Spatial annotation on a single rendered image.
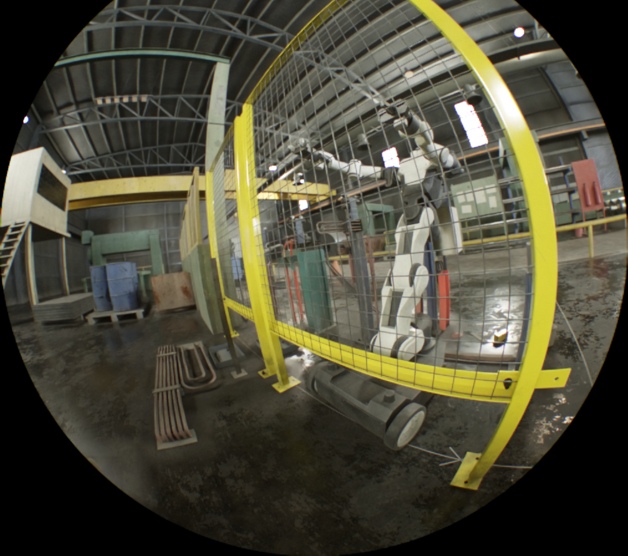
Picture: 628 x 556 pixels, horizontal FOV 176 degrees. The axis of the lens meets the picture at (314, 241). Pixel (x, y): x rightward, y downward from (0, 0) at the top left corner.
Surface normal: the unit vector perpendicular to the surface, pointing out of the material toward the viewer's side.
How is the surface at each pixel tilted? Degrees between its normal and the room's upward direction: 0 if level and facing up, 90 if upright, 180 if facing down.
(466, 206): 90
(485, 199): 90
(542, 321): 90
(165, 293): 90
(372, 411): 45
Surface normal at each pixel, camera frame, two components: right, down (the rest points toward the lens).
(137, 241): 0.62, -0.12
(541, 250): -0.77, 0.09
